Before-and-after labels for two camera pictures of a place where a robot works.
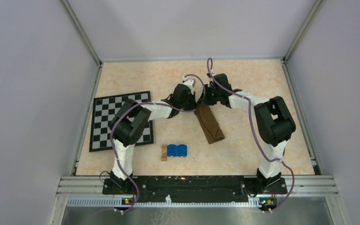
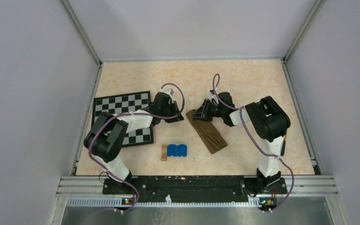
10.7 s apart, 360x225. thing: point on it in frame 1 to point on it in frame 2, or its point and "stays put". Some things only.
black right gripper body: x=211 y=96 to x=215 y=111
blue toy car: x=180 y=150 stays put
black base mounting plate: x=194 y=189 stays put
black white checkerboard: x=104 y=109 stays put
